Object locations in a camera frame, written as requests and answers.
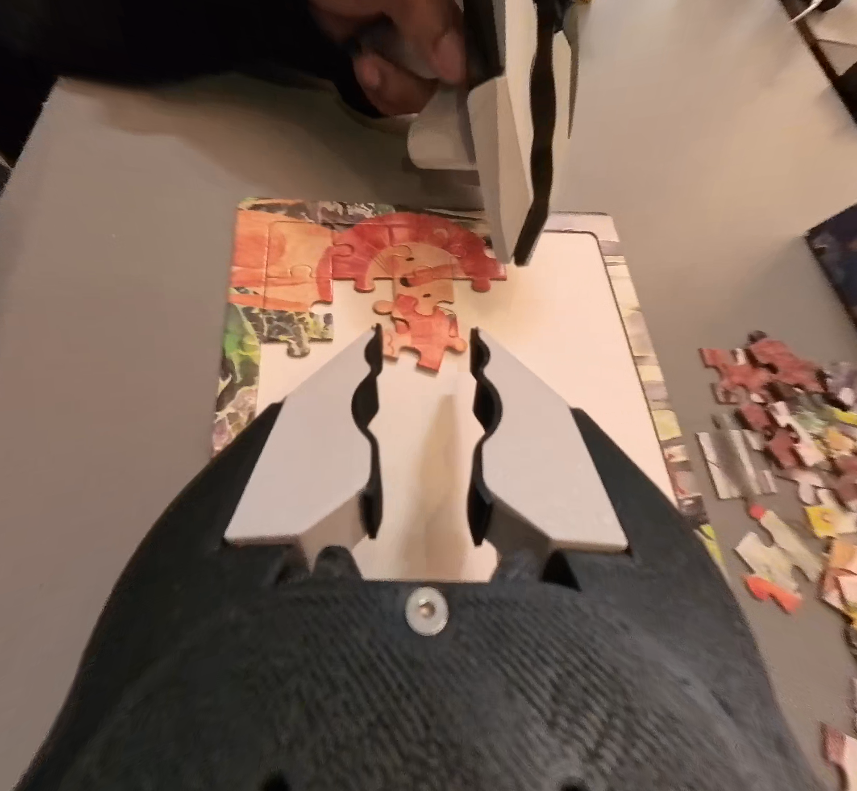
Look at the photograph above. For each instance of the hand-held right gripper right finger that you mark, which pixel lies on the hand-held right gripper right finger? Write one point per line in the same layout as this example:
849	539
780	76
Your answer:
556	476

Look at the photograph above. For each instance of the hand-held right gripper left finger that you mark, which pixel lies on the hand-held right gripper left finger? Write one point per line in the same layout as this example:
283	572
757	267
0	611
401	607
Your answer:
301	469

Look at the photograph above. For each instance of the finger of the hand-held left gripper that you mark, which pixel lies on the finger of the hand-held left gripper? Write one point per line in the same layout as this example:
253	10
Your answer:
509	135
566	68

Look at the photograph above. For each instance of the orange leopard-print puzzle piece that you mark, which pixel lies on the orange leopard-print puzzle piece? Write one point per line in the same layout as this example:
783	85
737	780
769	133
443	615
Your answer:
298	332

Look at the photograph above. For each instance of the puzzle frame tray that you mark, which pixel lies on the puzzle frame tray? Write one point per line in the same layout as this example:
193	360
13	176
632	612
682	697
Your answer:
569	335

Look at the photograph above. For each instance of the lion face puzzle piece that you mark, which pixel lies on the lion face puzzle piece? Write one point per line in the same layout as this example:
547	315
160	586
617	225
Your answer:
428	335

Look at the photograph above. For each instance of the joined orange puzzle pieces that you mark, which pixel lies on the joined orange puzzle pieces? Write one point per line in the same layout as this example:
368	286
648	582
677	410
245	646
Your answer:
294	262

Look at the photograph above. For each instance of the pile of puzzle pieces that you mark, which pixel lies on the pile of puzzle pieces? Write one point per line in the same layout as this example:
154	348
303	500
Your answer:
736	369

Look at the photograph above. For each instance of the person's left forearm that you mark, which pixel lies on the person's left forearm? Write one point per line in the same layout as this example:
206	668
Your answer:
134	1

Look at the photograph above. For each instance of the printed puzzle storage box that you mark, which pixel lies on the printed puzzle storage box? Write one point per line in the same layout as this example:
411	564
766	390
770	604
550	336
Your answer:
837	255

